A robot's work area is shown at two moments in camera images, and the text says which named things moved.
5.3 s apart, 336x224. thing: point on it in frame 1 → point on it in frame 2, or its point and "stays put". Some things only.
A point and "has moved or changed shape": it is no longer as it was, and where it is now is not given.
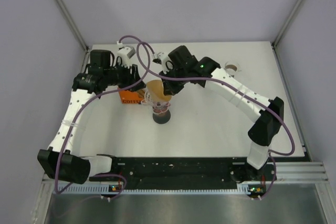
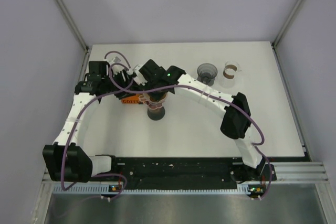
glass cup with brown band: x=232 y=66 stays put
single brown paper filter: x=156 y=88 has moved or changed shape
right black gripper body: x=173 y=72 → x=151 y=83
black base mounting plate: x=188 y=172 stays put
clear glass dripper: x=158 y=106 has moved or changed shape
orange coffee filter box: x=127 y=97 stays put
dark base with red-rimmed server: x=161 y=115 has moved or changed shape
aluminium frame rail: x=286 y=172 stays put
